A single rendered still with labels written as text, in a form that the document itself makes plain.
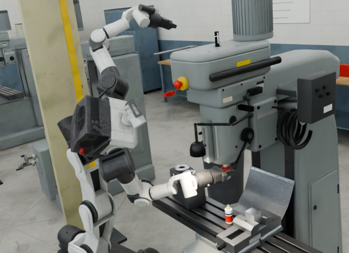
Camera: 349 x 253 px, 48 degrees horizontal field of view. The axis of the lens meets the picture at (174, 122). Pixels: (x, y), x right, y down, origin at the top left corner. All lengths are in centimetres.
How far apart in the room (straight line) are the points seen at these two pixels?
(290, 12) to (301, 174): 479
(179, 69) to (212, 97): 19
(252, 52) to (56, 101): 192
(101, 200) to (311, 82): 129
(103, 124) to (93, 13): 980
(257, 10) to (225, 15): 583
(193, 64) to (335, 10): 484
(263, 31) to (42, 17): 186
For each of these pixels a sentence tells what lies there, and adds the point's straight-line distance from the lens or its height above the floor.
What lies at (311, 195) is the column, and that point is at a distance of 237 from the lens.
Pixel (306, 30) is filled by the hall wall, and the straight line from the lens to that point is 667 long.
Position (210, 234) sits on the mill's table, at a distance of 219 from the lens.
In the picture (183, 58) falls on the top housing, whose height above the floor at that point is 187.
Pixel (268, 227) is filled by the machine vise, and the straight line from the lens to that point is 207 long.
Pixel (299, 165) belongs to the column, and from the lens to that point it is 225.
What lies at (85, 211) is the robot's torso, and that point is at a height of 104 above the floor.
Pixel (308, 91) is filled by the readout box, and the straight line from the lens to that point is 184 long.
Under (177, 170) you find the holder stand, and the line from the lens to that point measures 237.
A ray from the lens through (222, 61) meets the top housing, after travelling 172.
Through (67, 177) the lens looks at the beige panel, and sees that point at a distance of 352.
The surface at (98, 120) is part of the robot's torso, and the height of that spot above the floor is 162.
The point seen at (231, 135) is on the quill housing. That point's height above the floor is 147.
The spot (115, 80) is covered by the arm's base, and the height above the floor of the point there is 177.
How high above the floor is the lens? 213
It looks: 18 degrees down
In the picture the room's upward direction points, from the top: 6 degrees counter-clockwise
